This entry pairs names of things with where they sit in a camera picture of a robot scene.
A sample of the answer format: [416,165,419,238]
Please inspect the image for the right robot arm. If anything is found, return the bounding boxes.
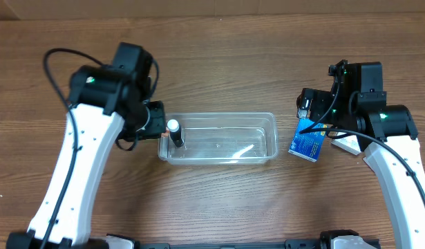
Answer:
[296,59,425,248]

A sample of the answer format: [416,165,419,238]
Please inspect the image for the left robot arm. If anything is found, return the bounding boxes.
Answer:
[6,42,167,249]

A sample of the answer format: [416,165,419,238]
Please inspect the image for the white packet box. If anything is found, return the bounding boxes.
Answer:
[331,132,361,156]

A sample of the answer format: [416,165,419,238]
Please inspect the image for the clear plastic container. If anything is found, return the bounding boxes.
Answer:
[158,112,278,166]

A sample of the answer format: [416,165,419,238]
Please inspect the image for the blue packet box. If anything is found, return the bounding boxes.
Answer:
[288,119,325,163]

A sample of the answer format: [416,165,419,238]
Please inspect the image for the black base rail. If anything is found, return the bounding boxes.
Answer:
[101,228,382,249]

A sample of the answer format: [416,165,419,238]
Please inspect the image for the dark bottle white cap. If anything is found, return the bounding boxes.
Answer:
[167,119,185,148]

